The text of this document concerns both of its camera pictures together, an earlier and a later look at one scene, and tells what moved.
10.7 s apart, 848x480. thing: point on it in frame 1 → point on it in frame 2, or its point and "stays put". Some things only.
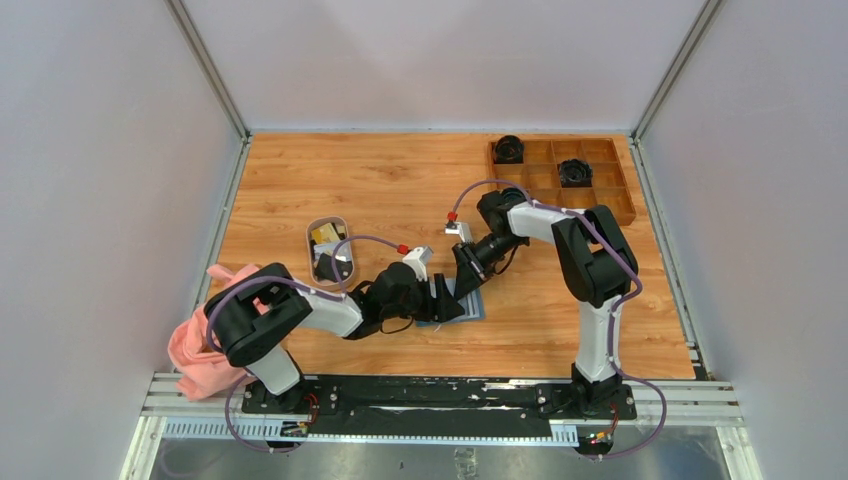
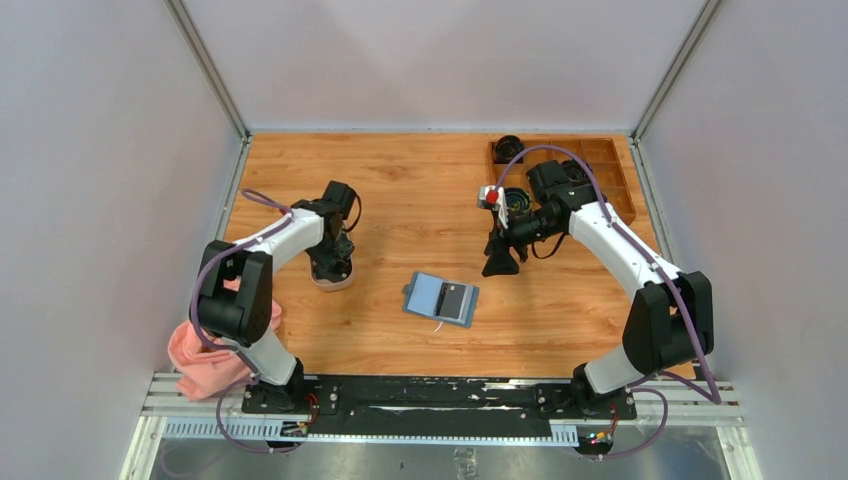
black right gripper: (471, 272) → (500, 260)
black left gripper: (446, 306) → (344, 245)
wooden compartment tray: (573, 173) stays put
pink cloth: (204, 372) stays put
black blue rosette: (512, 195) stays put
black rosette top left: (509, 150) stays put
